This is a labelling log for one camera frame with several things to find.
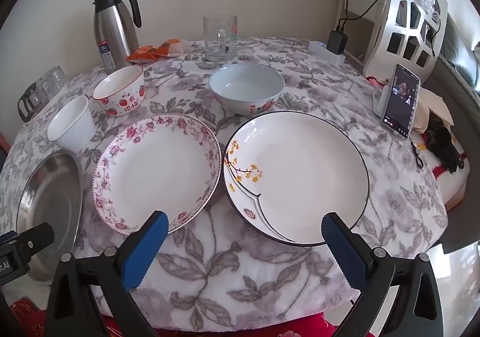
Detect stainless steel plate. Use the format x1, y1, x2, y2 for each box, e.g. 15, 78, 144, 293
16, 150, 83, 286

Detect white plate black rim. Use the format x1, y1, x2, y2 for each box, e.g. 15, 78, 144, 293
223, 111, 370, 247

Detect small white square bowl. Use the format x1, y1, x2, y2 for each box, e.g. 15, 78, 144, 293
46, 96, 96, 153

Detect strawberry pattern red-rim bowl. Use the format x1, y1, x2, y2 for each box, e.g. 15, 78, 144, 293
93, 65, 146, 117

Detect large light blue bowl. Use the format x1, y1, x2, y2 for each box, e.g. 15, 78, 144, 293
208, 63, 285, 117

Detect pink floral rim plate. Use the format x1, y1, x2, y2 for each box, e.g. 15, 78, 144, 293
92, 113, 222, 236

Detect white red crochet blanket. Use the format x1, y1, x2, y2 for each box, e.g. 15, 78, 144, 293
417, 134, 470, 212

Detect grey floral tablecloth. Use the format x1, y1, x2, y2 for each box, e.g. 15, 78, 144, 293
0, 35, 450, 333

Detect black knitted cloth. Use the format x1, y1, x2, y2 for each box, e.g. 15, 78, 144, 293
425, 113, 465, 174

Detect smartphone on stand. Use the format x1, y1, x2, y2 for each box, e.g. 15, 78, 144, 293
381, 64, 421, 140

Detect beige cloth bag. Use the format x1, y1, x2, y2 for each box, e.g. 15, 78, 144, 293
412, 87, 454, 134

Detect small clear glass cups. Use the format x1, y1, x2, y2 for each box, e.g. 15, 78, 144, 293
36, 65, 68, 104

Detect orange snack packet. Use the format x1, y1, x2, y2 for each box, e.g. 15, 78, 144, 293
127, 39, 185, 63

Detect white power strip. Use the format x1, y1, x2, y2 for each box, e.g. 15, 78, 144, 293
308, 40, 345, 65

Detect stainless steel thermos jug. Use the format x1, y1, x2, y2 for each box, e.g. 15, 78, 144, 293
94, 0, 143, 74

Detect white lattice chair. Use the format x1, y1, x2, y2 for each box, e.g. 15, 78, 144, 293
363, 0, 448, 83

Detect clear glass mug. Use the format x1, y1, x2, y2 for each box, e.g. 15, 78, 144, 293
203, 15, 238, 62

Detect black lanyard with ring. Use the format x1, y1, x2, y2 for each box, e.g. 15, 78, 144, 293
409, 138, 425, 170

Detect glass teapot black handle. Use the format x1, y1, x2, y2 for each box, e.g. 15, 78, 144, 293
17, 84, 43, 122

